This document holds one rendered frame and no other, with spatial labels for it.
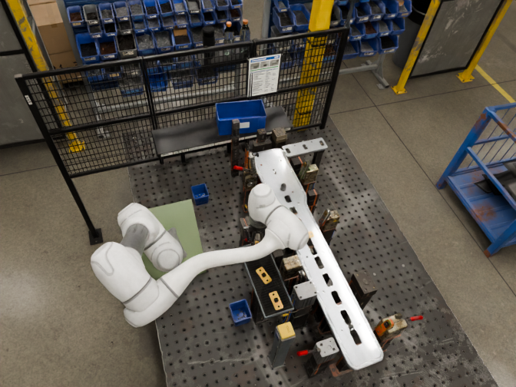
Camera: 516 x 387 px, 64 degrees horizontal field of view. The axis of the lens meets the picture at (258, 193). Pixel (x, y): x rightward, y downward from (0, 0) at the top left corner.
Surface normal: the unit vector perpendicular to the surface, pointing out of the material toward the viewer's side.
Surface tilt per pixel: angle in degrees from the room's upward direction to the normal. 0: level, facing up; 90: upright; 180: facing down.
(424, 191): 0
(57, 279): 0
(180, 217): 44
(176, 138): 0
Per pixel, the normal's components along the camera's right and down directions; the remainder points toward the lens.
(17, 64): 0.31, 0.77
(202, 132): 0.06, -0.61
